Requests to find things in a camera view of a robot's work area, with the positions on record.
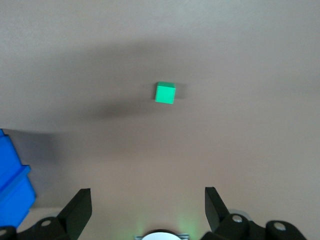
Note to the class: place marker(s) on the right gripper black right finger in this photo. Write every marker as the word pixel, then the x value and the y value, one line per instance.
pixel 215 215

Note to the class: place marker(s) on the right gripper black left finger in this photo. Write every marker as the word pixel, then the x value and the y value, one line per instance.
pixel 75 215

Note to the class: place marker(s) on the small green cube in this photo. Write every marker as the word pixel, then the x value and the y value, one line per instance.
pixel 164 95

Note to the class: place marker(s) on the blue plastic storage bin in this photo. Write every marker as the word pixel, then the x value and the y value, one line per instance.
pixel 12 190

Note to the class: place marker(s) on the brown table mat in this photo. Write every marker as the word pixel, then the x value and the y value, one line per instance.
pixel 160 37

